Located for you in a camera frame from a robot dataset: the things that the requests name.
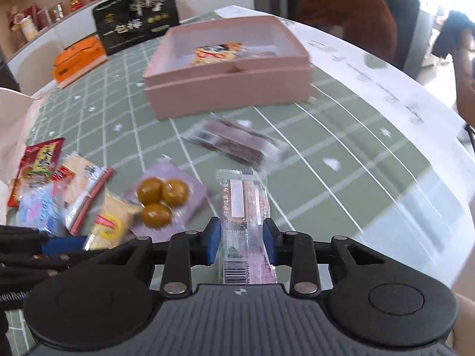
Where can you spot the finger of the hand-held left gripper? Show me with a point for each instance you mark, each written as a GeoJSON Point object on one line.
{"type": "Point", "coordinates": [55, 261]}
{"type": "Point", "coordinates": [63, 245]}

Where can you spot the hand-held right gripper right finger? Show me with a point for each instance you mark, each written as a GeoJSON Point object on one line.
{"type": "Point", "coordinates": [270, 243]}

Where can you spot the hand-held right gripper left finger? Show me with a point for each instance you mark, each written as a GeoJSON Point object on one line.
{"type": "Point", "coordinates": [212, 239]}

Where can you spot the blue cartoon pig snack packet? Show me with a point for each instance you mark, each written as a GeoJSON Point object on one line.
{"type": "Point", "coordinates": [39, 211]}

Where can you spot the pink clear snack bar packet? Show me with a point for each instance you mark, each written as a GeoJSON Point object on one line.
{"type": "Point", "coordinates": [243, 207]}

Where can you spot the red label cracker packet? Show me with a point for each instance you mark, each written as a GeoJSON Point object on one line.
{"type": "Point", "coordinates": [79, 185]}

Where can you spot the dark bar snack packet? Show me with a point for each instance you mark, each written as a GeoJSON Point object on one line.
{"type": "Point", "coordinates": [233, 142]}

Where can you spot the pink cardboard box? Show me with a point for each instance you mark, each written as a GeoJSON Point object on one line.
{"type": "Point", "coordinates": [226, 81]}

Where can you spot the yellow label cracker packet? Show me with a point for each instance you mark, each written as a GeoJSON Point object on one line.
{"type": "Point", "coordinates": [111, 222]}

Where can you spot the small yellow candy packet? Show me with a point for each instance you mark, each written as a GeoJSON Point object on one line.
{"type": "Point", "coordinates": [163, 196]}

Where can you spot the green checked tablecloth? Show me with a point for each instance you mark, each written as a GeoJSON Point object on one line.
{"type": "Point", "coordinates": [334, 200]}

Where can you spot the red chicken snack packet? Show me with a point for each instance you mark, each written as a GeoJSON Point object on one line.
{"type": "Point", "coordinates": [37, 163]}

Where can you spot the orange box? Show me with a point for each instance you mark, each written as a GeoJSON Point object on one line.
{"type": "Point", "coordinates": [78, 63]}

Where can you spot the orange snack packet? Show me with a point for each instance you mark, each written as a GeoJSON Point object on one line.
{"type": "Point", "coordinates": [217, 53]}

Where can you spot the clear jar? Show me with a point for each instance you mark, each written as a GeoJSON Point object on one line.
{"type": "Point", "coordinates": [29, 29]}

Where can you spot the black printed bag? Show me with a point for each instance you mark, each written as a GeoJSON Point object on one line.
{"type": "Point", "coordinates": [137, 18]}

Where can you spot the brown chair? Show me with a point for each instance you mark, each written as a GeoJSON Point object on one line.
{"type": "Point", "coordinates": [352, 11]}

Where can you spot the chair draped with clothes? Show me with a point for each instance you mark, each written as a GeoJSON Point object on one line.
{"type": "Point", "coordinates": [458, 63]}

